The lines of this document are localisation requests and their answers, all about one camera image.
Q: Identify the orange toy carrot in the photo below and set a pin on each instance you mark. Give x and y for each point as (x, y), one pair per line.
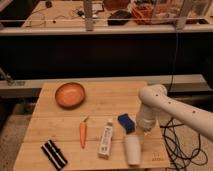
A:
(83, 132)

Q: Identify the grey metal post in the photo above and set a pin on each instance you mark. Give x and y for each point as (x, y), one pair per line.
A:
(87, 4)
(185, 9)

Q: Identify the black white striped cloth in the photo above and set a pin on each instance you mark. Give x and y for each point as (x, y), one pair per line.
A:
(54, 155)

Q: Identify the orange crate on bench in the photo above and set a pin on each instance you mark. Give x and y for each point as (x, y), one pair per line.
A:
(142, 16)

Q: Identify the grey metal post right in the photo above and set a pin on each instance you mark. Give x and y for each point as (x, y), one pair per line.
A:
(185, 9)

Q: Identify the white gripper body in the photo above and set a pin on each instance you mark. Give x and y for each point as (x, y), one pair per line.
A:
(142, 135)

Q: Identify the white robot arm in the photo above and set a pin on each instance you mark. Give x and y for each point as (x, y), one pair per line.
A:
(155, 97)

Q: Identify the orange ceramic bowl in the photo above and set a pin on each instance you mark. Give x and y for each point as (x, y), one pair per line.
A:
(70, 95)

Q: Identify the blue sponge block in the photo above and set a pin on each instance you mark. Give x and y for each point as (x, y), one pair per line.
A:
(127, 123)

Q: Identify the black object on bench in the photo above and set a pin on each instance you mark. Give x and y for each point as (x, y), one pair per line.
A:
(119, 17)

